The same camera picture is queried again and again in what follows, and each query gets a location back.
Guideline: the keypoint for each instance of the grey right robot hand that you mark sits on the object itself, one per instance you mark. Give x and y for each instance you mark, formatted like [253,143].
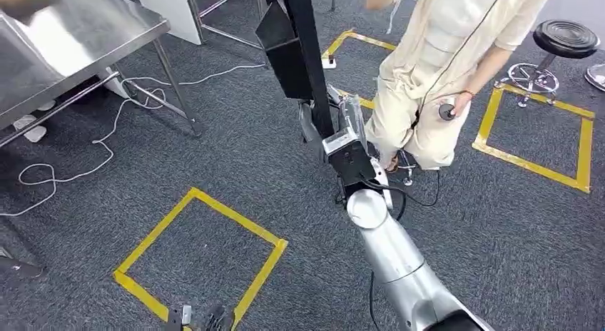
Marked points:
[312,130]

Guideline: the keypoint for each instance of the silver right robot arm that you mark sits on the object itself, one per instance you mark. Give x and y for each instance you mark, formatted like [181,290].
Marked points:
[392,253]

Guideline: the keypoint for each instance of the white power socket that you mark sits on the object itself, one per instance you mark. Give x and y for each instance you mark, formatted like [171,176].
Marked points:
[329,62]

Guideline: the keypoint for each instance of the chrome stool leg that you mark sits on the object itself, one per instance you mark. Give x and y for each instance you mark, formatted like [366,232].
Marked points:
[406,170]

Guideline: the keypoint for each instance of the person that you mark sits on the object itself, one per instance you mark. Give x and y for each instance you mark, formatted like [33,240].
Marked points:
[425,83]

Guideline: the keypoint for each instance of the black round controller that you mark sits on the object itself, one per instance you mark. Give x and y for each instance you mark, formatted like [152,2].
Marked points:
[445,112]

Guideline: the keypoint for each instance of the yellow floor tape square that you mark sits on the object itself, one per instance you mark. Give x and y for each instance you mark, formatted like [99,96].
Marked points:
[583,154]
[264,267]

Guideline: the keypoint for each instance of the person's hand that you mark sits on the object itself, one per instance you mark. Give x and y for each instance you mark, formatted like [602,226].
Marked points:
[462,104]

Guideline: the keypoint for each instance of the white cabinet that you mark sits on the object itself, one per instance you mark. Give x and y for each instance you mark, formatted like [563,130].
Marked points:
[165,12]

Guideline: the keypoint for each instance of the black robot foot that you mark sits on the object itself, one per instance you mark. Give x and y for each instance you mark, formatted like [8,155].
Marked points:
[177,318]

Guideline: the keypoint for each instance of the steel table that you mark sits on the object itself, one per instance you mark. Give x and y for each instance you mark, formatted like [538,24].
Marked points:
[71,40]

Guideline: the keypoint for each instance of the black round stool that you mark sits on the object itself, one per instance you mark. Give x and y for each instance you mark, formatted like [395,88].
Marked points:
[565,38]

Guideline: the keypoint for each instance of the chrome stool base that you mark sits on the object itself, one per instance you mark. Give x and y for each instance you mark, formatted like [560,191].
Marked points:
[596,77]

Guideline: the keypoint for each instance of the dark flat base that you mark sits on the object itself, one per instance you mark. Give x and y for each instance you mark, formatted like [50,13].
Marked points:
[21,268]

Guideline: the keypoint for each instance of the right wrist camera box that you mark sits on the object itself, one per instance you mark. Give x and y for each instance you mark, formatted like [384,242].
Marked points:
[350,161]

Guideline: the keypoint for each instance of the steel table frame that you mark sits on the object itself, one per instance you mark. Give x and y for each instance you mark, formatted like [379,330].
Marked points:
[227,33]

